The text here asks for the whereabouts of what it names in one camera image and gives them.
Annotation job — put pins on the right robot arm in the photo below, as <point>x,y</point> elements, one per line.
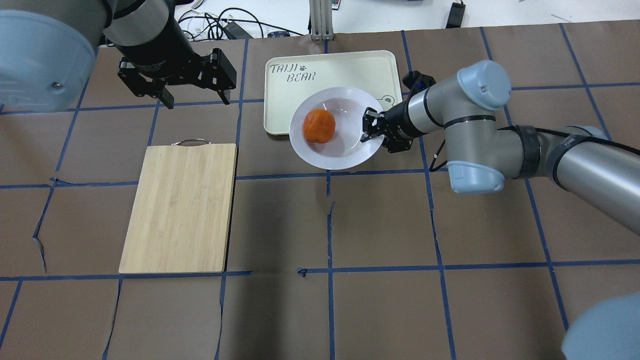
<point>480,156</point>

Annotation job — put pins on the bamboo cutting board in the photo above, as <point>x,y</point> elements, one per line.
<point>181,215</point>

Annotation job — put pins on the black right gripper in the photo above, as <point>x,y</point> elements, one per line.
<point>398,124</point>

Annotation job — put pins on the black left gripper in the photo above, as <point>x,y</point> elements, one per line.
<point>159,59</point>

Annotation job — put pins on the orange fruit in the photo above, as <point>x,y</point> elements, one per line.
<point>319,126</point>

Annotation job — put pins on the black power adapter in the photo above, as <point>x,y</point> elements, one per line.
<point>233,31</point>

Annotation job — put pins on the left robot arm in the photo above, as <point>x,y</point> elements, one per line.
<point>48,51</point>

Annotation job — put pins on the white round plate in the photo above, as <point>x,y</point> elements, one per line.
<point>344,150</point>

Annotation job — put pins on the aluminium frame post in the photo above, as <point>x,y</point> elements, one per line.
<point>321,20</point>

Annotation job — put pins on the black adapter top right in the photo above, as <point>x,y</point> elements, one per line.
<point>456,15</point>

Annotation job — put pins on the cream bear tray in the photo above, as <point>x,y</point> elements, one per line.
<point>292,79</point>

